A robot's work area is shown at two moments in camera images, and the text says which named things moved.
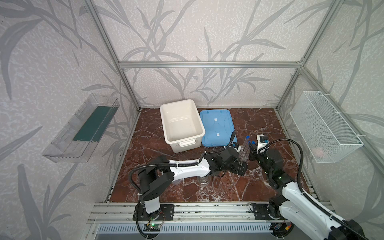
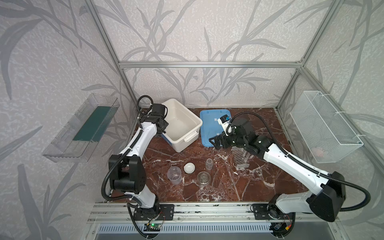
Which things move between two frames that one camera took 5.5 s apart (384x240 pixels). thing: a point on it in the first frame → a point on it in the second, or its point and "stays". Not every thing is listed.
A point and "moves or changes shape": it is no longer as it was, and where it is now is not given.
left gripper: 240,163 → 162,126
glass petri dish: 204,180 stays
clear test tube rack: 244,153 stays
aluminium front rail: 188,212 stays
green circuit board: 152,227 stays
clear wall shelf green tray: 73,142 stays
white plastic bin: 182,126 moves or changes shape
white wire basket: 327,139 stays
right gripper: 259,154 → 224,140
